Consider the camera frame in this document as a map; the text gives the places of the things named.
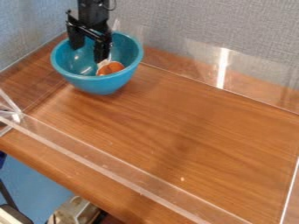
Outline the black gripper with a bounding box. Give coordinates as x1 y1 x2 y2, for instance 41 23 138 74
65 0 114 63

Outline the blue plastic bowl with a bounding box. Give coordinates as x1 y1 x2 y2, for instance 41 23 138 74
50 31 144 95

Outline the orange toy mushroom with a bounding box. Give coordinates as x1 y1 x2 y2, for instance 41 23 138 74
96 59 125 76

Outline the white device under table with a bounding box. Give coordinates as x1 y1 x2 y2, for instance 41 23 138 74
46 196 100 224

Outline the clear acrylic barrier frame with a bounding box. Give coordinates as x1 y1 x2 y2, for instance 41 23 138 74
0 21 299 224

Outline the black chair frame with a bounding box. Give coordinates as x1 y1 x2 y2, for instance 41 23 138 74
0 179 33 224

